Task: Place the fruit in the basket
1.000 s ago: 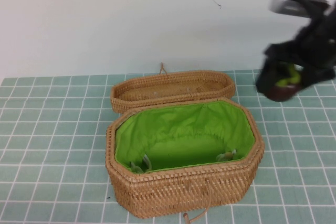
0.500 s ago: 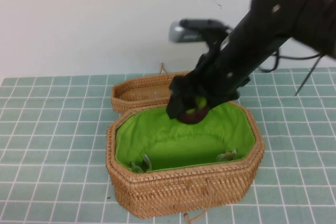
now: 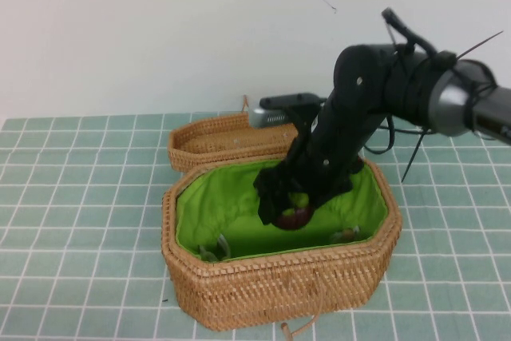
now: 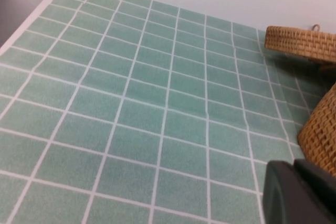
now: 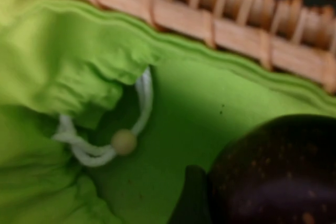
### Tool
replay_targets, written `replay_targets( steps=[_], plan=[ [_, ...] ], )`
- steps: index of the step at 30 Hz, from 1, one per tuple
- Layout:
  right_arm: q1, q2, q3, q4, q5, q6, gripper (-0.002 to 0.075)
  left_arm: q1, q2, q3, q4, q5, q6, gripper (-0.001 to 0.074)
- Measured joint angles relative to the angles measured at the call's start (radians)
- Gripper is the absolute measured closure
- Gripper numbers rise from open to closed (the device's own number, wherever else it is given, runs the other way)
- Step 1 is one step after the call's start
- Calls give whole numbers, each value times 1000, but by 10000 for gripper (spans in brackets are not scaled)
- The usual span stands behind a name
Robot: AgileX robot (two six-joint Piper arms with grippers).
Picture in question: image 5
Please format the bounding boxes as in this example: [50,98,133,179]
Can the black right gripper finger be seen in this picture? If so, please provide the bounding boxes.
[167,165,213,224]

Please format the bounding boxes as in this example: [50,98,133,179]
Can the dark purple toy mangosteen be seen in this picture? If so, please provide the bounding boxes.
[207,113,336,224]

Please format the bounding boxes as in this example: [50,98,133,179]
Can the woven rattan basket body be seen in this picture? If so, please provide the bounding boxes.
[0,0,336,95]

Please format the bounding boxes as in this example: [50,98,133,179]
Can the bright green fabric liner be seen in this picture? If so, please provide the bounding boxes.
[0,0,336,224]

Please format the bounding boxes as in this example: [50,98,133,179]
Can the white drawstring cord with bead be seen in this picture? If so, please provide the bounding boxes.
[51,66,154,167]

